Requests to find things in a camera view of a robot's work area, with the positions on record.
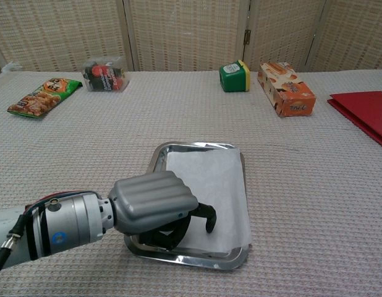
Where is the green and yellow box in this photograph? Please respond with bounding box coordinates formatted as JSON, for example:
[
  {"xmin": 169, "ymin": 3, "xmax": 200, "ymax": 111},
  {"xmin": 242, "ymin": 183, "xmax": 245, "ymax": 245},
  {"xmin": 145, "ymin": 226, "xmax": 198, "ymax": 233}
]
[{"xmin": 218, "ymin": 59, "xmax": 252, "ymax": 93}]

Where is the red spiral notebook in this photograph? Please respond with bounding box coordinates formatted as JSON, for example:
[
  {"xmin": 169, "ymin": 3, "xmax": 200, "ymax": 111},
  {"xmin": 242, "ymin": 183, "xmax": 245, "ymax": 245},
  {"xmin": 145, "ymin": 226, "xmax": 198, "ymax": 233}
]
[{"xmin": 326, "ymin": 90, "xmax": 382, "ymax": 150}]

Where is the white woven tablecloth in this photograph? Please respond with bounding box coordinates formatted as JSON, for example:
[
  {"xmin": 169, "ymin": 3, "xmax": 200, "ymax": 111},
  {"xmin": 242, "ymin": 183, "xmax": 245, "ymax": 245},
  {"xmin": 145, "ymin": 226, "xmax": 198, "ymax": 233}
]
[{"xmin": 0, "ymin": 63, "xmax": 382, "ymax": 297}]

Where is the beige woven folding screen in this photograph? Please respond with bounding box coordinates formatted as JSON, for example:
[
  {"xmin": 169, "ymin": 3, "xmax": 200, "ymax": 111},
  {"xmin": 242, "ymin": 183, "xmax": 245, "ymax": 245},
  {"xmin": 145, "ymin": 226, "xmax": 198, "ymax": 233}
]
[{"xmin": 0, "ymin": 0, "xmax": 382, "ymax": 74}]

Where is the clear plastic box of batteries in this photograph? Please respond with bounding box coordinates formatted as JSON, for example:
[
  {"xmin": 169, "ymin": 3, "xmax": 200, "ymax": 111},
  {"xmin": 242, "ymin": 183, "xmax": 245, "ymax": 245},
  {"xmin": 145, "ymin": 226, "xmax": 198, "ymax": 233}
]
[{"xmin": 82, "ymin": 56, "xmax": 131, "ymax": 93}]

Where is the green and orange snack bag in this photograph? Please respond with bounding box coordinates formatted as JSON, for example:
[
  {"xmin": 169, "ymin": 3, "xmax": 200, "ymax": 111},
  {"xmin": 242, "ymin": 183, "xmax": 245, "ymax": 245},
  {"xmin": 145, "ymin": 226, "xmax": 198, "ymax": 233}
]
[{"xmin": 6, "ymin": 77, "xmax": 83, "ymax": 119}]

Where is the shiny metal tray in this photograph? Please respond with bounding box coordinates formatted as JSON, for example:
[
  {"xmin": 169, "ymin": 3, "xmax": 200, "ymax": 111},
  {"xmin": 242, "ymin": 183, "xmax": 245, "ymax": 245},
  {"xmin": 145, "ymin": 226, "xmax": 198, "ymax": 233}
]
[{"xmin": 124, "ymin": 141, "xmax": 250, "ymax": 270}]

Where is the white paper sheet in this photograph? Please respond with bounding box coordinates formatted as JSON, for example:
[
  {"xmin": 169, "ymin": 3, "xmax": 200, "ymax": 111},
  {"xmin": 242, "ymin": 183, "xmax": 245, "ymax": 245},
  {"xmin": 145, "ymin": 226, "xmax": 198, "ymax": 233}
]
[{"xmin": 166, "ymin": 148, "xmax": 252, "ymax": 254}]

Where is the orange biscuit box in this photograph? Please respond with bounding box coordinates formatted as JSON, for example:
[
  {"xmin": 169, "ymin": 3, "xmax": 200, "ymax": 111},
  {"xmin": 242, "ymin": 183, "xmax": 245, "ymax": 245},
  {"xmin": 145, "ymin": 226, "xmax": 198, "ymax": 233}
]
[{"xmin": 257, "ymin": 61, "xmax": 317, "ymax": 118}]

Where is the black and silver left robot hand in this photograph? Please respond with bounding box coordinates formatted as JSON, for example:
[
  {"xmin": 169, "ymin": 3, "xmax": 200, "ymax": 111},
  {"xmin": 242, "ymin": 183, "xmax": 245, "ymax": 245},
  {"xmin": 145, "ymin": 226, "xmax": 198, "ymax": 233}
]
[{"xmin": 108, "ymin": 171, "xmax": 217, "ymax": 252}]

